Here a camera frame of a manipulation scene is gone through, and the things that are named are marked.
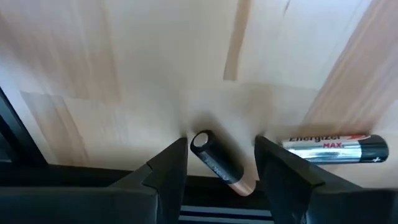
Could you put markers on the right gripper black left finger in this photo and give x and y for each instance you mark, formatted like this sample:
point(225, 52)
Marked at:
point(93, 205)

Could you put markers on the silver black Energizer battery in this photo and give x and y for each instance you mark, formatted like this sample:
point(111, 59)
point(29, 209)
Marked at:
point(335, 152)

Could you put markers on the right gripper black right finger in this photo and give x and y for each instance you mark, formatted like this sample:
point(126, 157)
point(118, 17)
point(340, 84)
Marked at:
point(326, 205)

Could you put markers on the black copper-top AA battery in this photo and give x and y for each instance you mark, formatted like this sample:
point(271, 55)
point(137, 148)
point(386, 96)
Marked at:
point(217, 161)

